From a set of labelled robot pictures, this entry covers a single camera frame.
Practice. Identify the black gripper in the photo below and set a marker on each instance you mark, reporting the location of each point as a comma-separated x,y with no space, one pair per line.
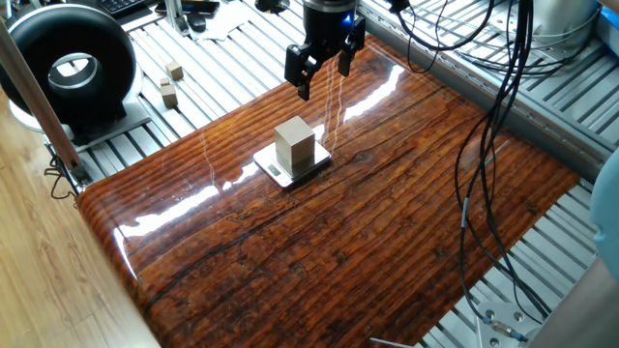
331,26

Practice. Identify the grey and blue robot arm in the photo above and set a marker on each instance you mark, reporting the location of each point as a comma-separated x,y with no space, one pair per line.
607,217

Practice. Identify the silver digital pocket scale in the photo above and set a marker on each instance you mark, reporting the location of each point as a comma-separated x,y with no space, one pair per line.
271,166

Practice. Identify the black plug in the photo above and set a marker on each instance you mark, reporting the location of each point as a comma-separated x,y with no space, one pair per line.
399,5
271,5

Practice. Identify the white paper sheet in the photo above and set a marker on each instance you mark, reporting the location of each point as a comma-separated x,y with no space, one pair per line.
227,21

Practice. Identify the black computer mouse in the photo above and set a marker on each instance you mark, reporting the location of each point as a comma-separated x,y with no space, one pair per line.
196,22

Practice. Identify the black smartphone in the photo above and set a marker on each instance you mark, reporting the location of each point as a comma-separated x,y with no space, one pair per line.
191,7

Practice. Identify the small wooden cube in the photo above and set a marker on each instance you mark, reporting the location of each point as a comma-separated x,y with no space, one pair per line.
164,81
174,71

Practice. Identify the small silver metal stand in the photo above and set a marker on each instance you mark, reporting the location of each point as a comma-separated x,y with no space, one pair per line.
176,17

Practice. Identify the small tall wooden block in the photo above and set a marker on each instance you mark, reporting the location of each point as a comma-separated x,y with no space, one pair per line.
168,96

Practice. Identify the glossy brown wooden board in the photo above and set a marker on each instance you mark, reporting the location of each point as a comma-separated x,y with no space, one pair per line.
314,251

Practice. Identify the black keyboard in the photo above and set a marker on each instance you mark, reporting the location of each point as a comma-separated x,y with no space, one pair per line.
121,5

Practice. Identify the metal connector with blue ends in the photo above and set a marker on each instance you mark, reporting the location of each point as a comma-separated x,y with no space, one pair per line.
503,329

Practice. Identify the aluminium frame post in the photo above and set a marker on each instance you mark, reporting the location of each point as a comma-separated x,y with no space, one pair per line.
38,101

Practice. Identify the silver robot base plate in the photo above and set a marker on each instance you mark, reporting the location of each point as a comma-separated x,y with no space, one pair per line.
503,314

